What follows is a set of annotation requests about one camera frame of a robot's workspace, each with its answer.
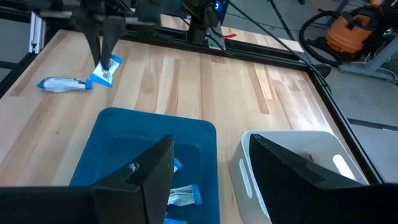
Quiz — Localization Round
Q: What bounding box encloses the orange vacuum cleaner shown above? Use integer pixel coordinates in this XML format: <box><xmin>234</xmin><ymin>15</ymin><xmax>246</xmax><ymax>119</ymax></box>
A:
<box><xmin>298</xmin><ymin>0</ymin><xmax>398</xmax><ymax>68</ymax></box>

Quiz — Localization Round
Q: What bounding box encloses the silver aluminium extrusion post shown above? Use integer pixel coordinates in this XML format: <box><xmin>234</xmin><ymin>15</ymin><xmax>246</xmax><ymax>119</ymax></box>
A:
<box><xmin>27</xmin><ymin>11</ymin><xmax>47</xmax><ymax>54</ymax></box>

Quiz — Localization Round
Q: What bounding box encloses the grey plastic bin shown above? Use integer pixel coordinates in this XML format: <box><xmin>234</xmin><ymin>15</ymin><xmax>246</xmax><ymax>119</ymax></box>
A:
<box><xmin>229</xmin><ymin>129</ymin><xmax>370</xmax><ymax>224</ymax></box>

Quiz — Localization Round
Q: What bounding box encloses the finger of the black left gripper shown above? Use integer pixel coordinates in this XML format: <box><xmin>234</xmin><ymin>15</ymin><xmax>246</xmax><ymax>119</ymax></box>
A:
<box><xmin>101</xmin><ymin>15</ymin><xmax>127</xmax><ymax>71</ymax></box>
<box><xmin>74</xmin><ymin>15</ymin><xmax>102</xmax><ymax>68</ymax></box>

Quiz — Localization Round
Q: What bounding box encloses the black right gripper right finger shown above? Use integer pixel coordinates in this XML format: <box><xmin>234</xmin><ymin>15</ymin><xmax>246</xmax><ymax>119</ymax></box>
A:
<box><xmin>249</xmin><ymin>134</ymin><xmax>398</xmax><ymax>224</ymax></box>

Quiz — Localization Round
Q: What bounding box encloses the blue plastic bin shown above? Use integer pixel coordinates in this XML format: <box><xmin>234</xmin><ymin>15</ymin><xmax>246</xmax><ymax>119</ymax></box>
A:
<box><xmin>68</xmin><ymin>107</ymin><xmax>221</xmax><ymax>224</ymax></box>

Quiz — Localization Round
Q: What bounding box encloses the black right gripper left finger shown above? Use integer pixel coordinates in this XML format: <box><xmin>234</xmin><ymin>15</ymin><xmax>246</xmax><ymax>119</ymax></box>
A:
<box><xmin>0</xmin><ymin>134</ymin><xmax>175</xmax><ymax>224</ymax></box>

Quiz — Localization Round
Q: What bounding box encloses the grey desk foot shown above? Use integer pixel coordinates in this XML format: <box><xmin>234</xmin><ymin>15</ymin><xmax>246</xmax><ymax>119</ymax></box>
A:
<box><xmin>338</xmin><ymin>32</ymin><xmax>398</xmax><ymax>85</ymax></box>

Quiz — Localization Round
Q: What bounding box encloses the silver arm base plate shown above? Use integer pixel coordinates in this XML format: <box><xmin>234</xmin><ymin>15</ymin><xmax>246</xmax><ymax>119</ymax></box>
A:
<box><xmin>206</xmin><ymin>26</ymin><xmax>226</xmax><ymax>50</ymax></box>

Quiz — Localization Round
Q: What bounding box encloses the black aluminium table frame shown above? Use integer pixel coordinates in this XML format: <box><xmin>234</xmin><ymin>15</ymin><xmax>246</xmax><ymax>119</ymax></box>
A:
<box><xmin>0</xmin><ymin>0</ymin><xmax>385</xmax><ymax>184</ymax></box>

